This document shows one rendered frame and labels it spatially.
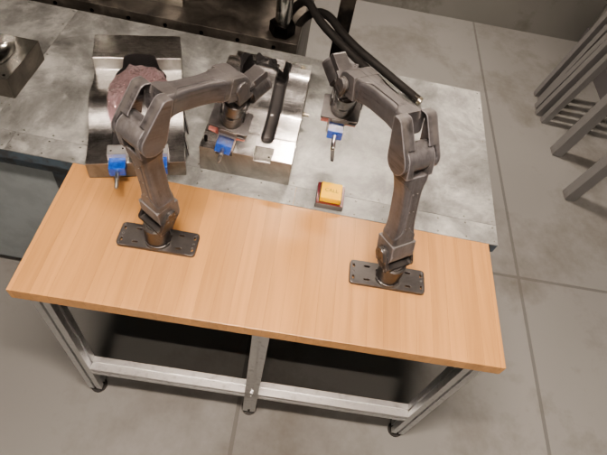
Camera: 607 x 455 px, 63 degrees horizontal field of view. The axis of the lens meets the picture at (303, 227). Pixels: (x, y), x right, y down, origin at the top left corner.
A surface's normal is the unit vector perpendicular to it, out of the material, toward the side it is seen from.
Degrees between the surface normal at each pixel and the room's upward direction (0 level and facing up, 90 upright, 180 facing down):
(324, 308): 0
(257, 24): 0
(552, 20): 90
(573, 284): 0
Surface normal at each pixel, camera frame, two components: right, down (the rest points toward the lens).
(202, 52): 0.14, -0.58
